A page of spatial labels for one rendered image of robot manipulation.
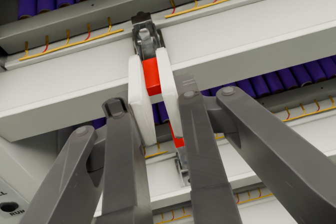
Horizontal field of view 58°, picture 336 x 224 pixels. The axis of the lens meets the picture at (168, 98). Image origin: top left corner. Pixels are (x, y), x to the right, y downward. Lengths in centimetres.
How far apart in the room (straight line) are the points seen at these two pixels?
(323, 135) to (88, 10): 33
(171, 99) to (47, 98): 15
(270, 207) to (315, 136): 20
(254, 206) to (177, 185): 23
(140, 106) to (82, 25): 17
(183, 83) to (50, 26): 17
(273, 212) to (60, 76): 45
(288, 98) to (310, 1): 17
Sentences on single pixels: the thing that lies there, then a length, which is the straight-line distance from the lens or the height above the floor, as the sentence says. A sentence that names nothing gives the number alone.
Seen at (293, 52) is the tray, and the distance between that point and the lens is 30.
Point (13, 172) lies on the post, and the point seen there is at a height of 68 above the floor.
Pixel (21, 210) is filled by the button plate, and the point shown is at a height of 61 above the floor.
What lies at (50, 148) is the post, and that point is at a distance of 42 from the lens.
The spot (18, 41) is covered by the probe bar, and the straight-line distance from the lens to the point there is 32.
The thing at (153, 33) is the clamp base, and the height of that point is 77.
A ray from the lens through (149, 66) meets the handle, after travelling 22.
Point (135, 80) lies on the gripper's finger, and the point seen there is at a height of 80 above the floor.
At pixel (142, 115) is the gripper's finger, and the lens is 16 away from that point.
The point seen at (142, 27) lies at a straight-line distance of 25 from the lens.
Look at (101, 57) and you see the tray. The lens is 29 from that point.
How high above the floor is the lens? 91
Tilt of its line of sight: 43 degrees down
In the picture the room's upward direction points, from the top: 17 degrees counter-clockwise
